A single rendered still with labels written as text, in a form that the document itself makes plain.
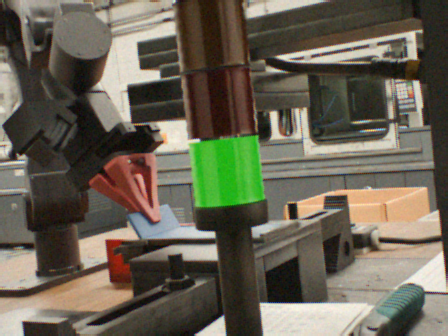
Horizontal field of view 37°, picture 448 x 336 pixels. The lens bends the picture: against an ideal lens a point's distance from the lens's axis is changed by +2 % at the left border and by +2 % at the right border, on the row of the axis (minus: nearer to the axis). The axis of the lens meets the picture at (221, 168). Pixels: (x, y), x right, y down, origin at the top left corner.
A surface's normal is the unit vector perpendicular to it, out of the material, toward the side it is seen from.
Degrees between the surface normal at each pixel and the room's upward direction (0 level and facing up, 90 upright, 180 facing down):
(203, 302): 90
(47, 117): 60
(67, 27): 65
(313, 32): 90
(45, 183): 80
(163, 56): 90
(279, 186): 90
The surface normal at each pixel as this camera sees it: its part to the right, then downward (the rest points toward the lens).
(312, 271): 0.85, -0.07
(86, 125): -0.52, 0.10
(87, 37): 0.31, -0.41
